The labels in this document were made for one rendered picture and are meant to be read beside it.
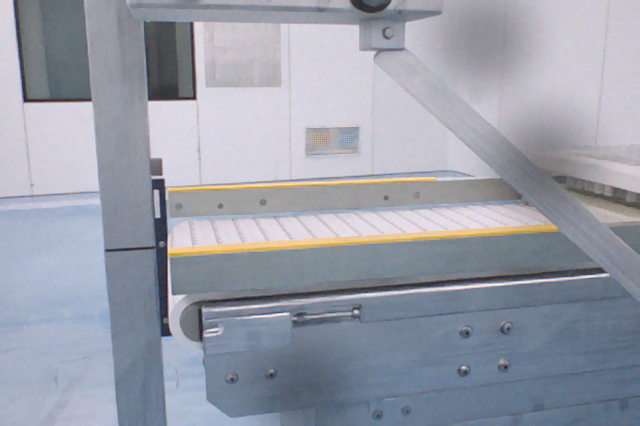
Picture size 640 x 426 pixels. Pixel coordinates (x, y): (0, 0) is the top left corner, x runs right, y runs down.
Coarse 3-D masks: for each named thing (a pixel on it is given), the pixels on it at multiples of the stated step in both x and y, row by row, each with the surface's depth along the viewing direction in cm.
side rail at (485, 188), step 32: (192, 192) 73; (224, 192) 73; (256, 192) 74; (288, 192) 75; (320, 192) 76; (352, 192) 77; (384, 192) 78; (416, 192) 79; (448, 192) 81; (480, 192) 82; (512, 192) 83
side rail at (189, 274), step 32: (608, 224) 56; (192, 256) 47; (224, 256) 47; (256, 256) 48; (288, 256) 48; (320, 256) 49; (352, 256) 50; (384, 256) 50; (416, 256) 51; (448, 256) 52; (480, 256) 53; (512, 256) 53; (544, 256) 54; (576, 256) 55; (192, 288) 47; (224, 288) 48; (256, 288) 48
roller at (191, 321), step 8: (192, 304) 49; (200, 304) 49; (184, 312) 49; (192, 312) 49; (200, 312) 49; (184, 320) 49; (192, 320) 49; (200, 320) 49; (184, 328) 49; (192, 328) 49; (200, 328) 49; (192, 336) 49; (200, 336) 49
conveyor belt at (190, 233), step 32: (192, 224) 71; (224, 224) 71; (256, 224) 71; (288, 224) 71; (320, 224) 71; (352, 224) 71; (384, 224) 71; (416, 224) 71; (448, 224) 71; (480, 224) 71; (512, 224) 71; (544, 224) 71; (288, 288) 51; (320, 288) 51
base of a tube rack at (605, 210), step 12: (576, 192) 77; (528, 204) 81; (588, 204) 70; (600, 204) 70; (612, 204) 70; (624, 204) 70; (600, 216) 68; (612, 216) 66; (624, 216) 64; (636, 216) 64
